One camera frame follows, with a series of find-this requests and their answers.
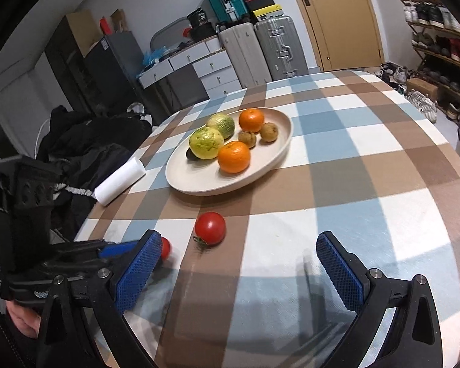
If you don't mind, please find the pile of black clothes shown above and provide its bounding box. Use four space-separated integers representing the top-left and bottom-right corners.
36 103 154 246

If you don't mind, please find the yellow box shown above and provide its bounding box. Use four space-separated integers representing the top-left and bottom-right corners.
253 4 284 18

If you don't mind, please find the dark grey cabinet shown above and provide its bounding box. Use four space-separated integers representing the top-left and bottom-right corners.
83 31 165 123

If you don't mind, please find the cream round plate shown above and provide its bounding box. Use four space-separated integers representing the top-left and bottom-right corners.
165 107 294 196

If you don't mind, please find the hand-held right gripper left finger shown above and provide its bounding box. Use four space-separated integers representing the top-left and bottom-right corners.
34 229 163 368

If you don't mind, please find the blue plastic bag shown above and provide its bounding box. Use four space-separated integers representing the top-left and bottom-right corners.
143 46 171 70

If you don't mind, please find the large cardboard box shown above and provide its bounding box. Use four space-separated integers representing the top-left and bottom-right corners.
66 10 102 58

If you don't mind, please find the white sneaker pair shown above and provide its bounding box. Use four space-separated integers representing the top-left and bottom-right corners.
405 90 438 122

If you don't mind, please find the wooden door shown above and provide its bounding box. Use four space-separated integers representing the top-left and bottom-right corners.
282 0 386 73

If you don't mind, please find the black bag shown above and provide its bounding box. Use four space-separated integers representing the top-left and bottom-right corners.
186 8 219 41

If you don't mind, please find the small brown cardboard box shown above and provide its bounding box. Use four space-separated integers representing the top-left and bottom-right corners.
110 9 129 33

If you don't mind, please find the small green guava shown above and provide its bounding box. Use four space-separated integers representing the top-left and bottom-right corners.
207 113 236 140

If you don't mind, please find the white paper roll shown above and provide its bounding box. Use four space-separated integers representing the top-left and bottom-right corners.
94 157 146 207

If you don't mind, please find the large yellow-green guava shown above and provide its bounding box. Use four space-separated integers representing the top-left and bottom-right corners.
189 126 221 160

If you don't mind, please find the wooden shoe rack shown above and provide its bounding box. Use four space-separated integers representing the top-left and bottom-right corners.
397 0 460 123

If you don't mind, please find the row of sneakers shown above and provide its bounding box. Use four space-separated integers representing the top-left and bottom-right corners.
395 0 460 96

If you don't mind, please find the black shelf unit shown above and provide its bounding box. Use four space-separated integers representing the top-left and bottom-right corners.
44 13 100 113

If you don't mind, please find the silver suitcase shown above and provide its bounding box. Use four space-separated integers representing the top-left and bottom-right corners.
254 15 309 82

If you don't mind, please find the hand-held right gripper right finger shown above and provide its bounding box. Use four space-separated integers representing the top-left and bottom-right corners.
315 231 443 368

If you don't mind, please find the large orange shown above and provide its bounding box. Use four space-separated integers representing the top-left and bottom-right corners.
217 141 251 174

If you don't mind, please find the person's left hand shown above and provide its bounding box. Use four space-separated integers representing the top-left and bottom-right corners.
7 300 44 339

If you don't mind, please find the white desk with drawers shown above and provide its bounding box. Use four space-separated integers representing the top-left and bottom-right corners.
138 36 244 102

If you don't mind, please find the white cable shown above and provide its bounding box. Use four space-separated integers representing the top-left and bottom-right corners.
34 117 53 151

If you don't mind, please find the brown kiwi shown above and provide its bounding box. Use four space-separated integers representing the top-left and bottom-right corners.
261 122 279 143
238 130 257 149

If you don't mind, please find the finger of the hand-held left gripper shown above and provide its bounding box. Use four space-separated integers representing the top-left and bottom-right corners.
57 256 117 277
72 239 142 260

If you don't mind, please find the grey rounded board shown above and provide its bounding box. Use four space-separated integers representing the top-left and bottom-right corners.
150 17 200 52

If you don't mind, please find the small orange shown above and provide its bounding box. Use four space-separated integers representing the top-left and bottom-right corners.
238 109 265 133

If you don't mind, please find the person's left forearm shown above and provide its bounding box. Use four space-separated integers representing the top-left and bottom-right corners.
0 284 39 368

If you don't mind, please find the beige suitcase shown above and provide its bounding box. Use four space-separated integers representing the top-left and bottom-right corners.
218 22 271 90

